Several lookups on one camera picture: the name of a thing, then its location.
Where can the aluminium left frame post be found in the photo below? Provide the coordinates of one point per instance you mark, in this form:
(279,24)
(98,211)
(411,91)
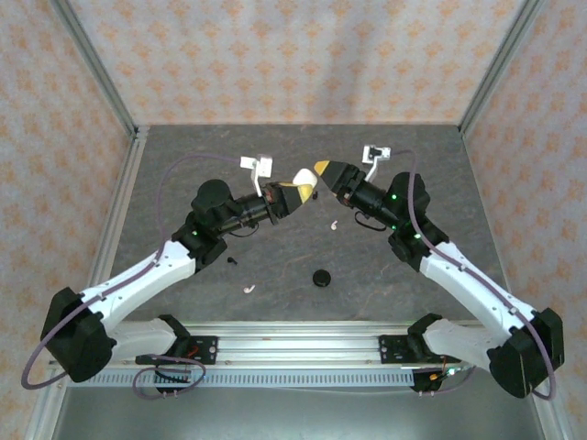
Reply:
(98,73)

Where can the small circuit board with leds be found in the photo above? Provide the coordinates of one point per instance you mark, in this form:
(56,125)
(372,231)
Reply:
(447,373)

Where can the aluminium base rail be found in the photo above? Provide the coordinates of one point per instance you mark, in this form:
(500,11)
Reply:
(298,348)

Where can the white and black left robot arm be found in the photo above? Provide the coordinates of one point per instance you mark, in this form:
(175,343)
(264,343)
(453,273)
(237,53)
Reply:
(137,279)

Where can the black round cap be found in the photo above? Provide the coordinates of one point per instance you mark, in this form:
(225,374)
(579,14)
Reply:
(322,278)

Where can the grey metal panel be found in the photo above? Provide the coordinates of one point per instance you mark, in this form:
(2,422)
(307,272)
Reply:
(298,414)

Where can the white earbud charging case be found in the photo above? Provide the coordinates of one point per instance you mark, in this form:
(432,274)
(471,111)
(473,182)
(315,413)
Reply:
(303,176)

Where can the aluminium frame post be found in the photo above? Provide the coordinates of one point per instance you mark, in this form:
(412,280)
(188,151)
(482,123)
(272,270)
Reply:
(98,73)
(497,69)

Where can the aluminium right frame post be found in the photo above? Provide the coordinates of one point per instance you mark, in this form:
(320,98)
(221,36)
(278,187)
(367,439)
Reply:
(497,69)

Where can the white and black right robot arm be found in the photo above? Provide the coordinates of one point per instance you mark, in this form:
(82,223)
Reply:
(468,279)

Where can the aluminium side rail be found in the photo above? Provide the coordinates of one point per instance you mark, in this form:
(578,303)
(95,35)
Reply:
(124,201)

